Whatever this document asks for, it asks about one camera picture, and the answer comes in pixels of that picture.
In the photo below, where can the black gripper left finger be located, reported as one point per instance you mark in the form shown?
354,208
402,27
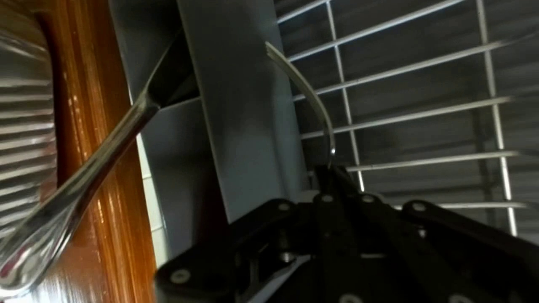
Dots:
237,245

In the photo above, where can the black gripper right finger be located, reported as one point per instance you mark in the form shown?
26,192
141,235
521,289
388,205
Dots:
449,252

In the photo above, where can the aluminium foil tray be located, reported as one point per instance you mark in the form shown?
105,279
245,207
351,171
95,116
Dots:
23,111

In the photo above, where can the brown wooden table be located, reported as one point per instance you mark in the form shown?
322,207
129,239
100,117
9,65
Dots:
112,235

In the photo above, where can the gray utensil holder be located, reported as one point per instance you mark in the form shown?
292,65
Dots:
247,111

